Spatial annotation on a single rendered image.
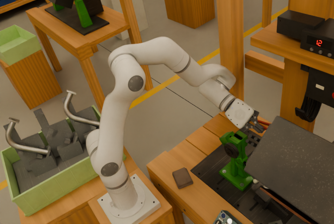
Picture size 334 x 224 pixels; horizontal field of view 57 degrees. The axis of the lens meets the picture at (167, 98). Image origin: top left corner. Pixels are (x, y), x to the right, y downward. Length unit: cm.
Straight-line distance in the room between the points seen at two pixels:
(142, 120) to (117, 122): 209
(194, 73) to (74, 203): 101
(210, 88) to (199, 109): 192
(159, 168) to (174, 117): 161
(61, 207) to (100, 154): 68
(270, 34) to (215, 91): 32
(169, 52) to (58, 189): 106
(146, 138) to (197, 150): 141
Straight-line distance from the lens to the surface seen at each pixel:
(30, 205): 186
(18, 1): 720
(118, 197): 148
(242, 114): 132
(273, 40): 129
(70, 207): 182
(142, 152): 297
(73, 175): 180
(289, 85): 149
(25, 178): 202
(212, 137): 178
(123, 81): 105
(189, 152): 172
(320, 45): 119
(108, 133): 121
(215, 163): 163
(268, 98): 338
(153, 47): 111
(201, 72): 125
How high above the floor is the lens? 219
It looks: 39 degrees down
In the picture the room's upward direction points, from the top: 12 degrees counter-clockwise
